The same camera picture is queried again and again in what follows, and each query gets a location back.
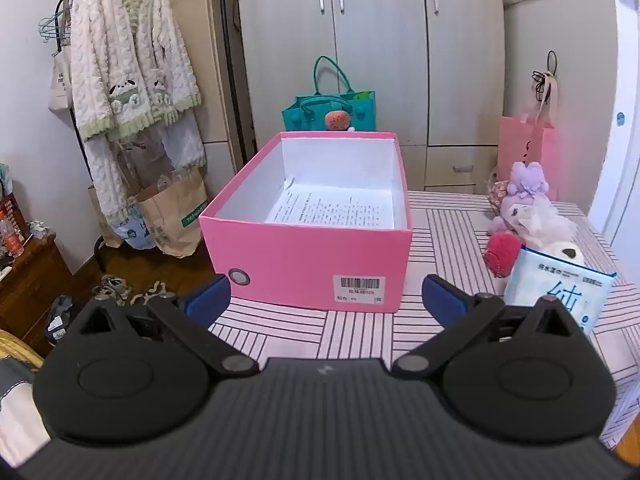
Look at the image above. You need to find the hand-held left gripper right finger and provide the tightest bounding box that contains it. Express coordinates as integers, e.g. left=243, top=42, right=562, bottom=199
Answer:
left=390, top=274, right=586, bottom=380

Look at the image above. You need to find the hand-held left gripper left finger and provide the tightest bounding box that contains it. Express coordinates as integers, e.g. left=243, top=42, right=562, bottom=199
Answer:
left=60, top=274, right=261, bottom=379

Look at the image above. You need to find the pink fluffy puff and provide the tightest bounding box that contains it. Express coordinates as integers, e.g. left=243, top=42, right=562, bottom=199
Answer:
left=484, top=231, right=523, bottom=280

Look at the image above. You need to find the wet wipes pack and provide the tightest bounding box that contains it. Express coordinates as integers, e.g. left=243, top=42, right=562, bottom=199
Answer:
left=502, top=245, right=617, bottom=336

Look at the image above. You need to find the pink storage box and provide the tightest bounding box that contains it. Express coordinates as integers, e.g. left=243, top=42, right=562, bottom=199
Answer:
left=199, top=131, right=413, bottom=313

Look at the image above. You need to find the floral scrunchie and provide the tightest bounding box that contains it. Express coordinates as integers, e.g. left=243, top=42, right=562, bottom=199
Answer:
left=487, top=170, right=511, bottom=211

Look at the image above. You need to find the purple plush toy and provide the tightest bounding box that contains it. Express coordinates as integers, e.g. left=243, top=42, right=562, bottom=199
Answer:
left=489, top=161, right=553, bottom=236

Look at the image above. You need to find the striped tablecloth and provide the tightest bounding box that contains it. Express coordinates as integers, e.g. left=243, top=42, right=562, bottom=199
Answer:
left=207, top=190, right=640, bottom=451

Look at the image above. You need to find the brown paper bag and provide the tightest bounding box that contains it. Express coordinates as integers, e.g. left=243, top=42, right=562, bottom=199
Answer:
left=137, top=167, right=208, bottom=258

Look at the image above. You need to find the blue printed plastic bag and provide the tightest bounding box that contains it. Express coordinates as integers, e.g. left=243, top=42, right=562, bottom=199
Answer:
left=112, top=205, right=156, bottom=251

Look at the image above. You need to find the black clothes rack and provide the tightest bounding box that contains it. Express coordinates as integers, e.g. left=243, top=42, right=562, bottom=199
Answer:
left=64, top=0, right=257, bottom=273

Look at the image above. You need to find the printed paper sheet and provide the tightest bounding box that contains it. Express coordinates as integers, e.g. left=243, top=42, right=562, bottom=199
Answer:
left=264, top=175, right=396, bottom=231

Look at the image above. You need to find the dark printed bag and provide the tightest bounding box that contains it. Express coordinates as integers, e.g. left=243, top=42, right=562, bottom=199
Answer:
left=45, top=295, right=77, bottom=346

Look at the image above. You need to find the wooden cabinet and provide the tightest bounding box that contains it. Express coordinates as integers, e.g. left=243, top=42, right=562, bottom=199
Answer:
left=0, top=232, right=76, bottom=351

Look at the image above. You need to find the pink gift bag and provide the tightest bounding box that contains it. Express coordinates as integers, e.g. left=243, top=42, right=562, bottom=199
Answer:
left=498, top=110, right=558, bottom=201

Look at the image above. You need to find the yellow blanket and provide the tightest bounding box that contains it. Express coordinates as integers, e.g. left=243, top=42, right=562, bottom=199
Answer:
left=0, top=330, right=46, bottom=372

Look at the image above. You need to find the red label bottle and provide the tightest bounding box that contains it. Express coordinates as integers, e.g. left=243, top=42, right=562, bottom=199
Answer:
left=0, top=210, right=25, bottom=258

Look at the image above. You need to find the teal felt handbag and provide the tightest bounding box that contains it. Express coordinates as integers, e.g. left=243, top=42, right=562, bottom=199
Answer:
left=282, top=56, right=377, bottom=132

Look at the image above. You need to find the white cloth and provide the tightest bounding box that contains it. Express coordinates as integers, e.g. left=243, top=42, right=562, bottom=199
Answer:
left=0, top=360, right=51, bottom=463

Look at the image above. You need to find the white fleece pajama jacket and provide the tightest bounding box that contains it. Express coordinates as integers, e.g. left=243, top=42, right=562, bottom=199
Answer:
left=70, top=0, right=202, bottom=141

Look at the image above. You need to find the white door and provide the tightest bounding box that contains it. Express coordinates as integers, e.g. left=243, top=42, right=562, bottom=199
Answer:
left=585, top=0, right=640, bottom=261

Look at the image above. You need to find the canvas tote bag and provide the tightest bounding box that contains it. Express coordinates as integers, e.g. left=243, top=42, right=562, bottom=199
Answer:
left=48, top=45, right=76, bottom=121

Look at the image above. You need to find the beige wooden wardrobe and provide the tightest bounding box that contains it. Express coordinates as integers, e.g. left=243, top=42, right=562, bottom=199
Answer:
left=235, top=0, right=506, bottom=196

